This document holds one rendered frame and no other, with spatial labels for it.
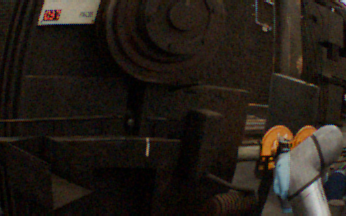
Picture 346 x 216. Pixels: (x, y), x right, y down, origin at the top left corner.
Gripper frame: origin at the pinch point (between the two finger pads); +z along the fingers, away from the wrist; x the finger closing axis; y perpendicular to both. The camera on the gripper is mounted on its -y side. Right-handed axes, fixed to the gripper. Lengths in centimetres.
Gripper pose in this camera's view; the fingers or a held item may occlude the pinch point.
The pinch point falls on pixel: (278, 142)
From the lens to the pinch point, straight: 206.9
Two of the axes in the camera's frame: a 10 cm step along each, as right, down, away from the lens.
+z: 0.6, -4.2, 9.0
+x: -9.9, -1.5, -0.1
